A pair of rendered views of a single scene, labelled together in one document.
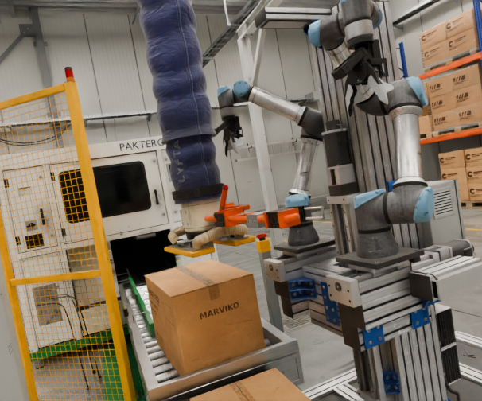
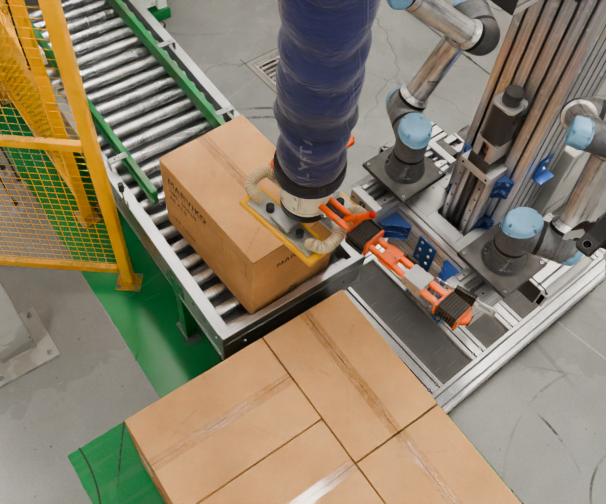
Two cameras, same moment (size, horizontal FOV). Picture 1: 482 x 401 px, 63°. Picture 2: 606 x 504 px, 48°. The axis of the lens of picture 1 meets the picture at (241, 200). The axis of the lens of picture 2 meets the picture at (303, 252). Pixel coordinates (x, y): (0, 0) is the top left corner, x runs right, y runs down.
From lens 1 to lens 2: 1.75 m
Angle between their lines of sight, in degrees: 56
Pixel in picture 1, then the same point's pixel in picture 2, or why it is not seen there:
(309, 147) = (454, 53)
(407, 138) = (596, 191)
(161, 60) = (323, 47)
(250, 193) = not seen: outside the picture
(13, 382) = not seen: outside the picture
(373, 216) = (520, 248)
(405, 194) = (563, 246)
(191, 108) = (346, 107)
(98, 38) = not seen: outside the picture
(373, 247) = (504, 267)
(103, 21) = not seen: outside the picture
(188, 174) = (316, 174)
